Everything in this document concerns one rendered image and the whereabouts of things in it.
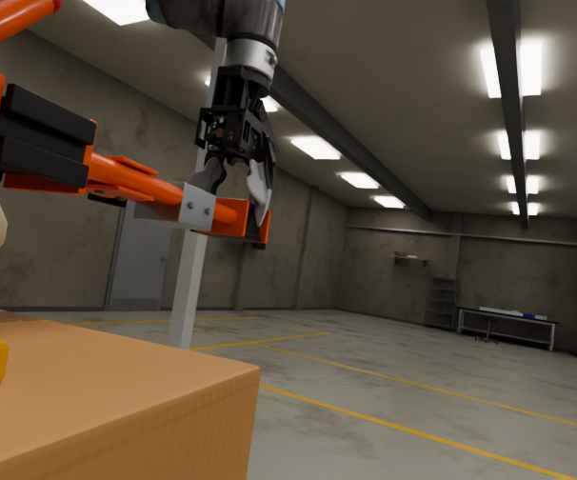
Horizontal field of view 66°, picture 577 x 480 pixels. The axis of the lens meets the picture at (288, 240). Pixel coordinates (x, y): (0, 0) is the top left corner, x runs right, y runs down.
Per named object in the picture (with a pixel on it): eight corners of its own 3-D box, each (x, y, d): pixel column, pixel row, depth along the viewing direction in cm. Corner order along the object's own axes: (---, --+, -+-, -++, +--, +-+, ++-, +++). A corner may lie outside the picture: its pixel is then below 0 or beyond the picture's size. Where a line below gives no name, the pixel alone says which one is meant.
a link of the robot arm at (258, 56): (239, 66, 70) (288, 64, 67) (234, 93, 69) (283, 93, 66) (215, 39, 63) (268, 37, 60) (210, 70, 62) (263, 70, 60)
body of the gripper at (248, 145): (190, 149, 60) (206, 64, 61) (221, 167, 68) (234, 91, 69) (241, 151, 58) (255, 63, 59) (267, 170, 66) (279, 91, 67)
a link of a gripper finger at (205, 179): (166, 204, 63) (197, 147, 62) (189, 211, 68) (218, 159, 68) (181, 214, 62) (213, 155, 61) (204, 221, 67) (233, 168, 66)
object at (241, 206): (242, 236, 59) (248, 199, 59) (194, 230, 61) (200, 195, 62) (267, 244, 66) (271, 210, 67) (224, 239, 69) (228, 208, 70)
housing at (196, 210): (181, 223, 47) (188, 181, 47) (129, 217, 49) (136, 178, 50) (213, 231, 54) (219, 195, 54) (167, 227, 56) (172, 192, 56)
